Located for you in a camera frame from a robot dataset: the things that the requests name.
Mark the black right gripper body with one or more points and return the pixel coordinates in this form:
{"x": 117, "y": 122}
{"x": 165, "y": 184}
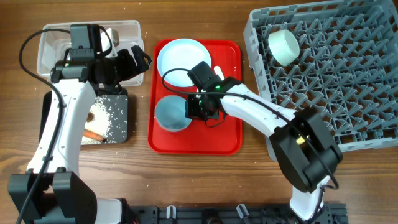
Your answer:
{"x": 196, "y": 107}

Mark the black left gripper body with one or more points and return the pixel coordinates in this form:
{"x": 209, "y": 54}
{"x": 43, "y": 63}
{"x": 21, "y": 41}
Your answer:
{"x": 124, "y": 68}

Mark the white plastic spoon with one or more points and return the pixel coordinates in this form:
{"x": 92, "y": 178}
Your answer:
{"x": 218, "y": 71}

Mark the light blue bowl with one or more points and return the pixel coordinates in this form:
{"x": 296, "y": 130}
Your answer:
{"x": 170, "y": 113}

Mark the brown food scrap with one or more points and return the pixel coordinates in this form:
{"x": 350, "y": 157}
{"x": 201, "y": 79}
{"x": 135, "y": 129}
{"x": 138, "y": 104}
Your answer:
{"x": 90, "y": 117}

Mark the light blue plate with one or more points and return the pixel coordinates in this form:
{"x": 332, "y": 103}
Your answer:
{"x": 181, "y": 53}

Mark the white rice pile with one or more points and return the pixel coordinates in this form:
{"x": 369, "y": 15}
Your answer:
{"x": 110, "y": 119}

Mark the orange carrot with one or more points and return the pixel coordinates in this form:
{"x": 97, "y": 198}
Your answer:
{"x": 92, "y": 135}

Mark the green bowl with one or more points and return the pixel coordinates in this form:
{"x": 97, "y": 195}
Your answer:
{"x": 284, "y": 47}

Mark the yellow cup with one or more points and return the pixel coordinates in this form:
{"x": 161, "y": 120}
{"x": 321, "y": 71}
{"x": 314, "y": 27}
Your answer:
{"x": 300, "y": 140}

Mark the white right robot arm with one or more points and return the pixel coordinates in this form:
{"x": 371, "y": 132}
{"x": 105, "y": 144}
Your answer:
{"x": 306, "y": 152}

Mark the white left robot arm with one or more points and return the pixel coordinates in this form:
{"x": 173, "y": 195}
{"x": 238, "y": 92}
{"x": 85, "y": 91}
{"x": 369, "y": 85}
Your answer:
{"x": 51, "y": 191}

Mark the grey-blue dishwasher rack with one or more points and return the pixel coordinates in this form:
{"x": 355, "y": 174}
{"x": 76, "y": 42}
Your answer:
{"x": 347, "y": 67}

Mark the red plastic tray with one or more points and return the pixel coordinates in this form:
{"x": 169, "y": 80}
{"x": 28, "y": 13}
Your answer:
{"x": 225, "y": 139}

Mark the black tray bin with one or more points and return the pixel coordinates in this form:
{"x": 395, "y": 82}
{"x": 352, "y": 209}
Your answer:
{"x": 76, "y": 107}

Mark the clear plastic bin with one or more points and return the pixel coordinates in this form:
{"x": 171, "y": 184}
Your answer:
{"x": 121, "y": 34}

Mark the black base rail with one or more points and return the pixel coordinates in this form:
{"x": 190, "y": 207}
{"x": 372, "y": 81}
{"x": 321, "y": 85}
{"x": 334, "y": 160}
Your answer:
{"x": 240, "y": 214}

